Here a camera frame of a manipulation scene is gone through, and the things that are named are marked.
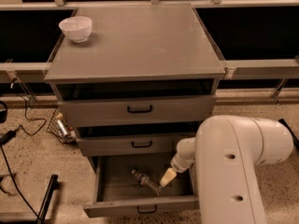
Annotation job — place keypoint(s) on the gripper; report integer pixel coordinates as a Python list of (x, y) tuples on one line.
[(177, 166)]

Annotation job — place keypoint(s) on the clear plastic water bottle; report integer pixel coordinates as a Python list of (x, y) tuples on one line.
[(144, 181)]

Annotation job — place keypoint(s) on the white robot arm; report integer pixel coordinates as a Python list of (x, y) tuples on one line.
[(224, 153)]

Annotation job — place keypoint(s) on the grey bottom drawer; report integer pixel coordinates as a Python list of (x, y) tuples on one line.
[(117, 192)]

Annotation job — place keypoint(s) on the grey drawer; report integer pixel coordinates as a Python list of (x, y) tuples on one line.
[(117, 192), (131, 144), (137, 111)]

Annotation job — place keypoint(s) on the grey top drawer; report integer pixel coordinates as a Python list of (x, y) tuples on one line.
[(137, 111)]

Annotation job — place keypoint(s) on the grey middle drawer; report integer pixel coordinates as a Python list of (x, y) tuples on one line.
[(131, 144)]

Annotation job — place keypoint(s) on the grey drawer cabinet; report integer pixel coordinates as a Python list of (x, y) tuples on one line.
[(137, 52)]

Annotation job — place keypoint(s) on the black stand leg left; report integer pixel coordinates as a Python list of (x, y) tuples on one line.
[(52, 186)]

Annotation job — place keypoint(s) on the black stand leg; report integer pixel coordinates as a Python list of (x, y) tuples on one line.
[(294, 138), (52, 186)]

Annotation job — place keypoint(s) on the silver can in basket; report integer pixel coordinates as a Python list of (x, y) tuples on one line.
[(61, 126)]

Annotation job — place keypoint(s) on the black stand leg right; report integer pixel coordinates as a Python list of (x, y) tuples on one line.
[(294, 138)]

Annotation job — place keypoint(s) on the black power adapter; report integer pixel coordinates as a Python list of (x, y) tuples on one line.
[(7, 137)]

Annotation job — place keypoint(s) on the white bowl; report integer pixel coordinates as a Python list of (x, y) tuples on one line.
[(77, 28)]

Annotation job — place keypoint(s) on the black wire basket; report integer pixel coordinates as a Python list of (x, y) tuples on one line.
[(71, 139)]

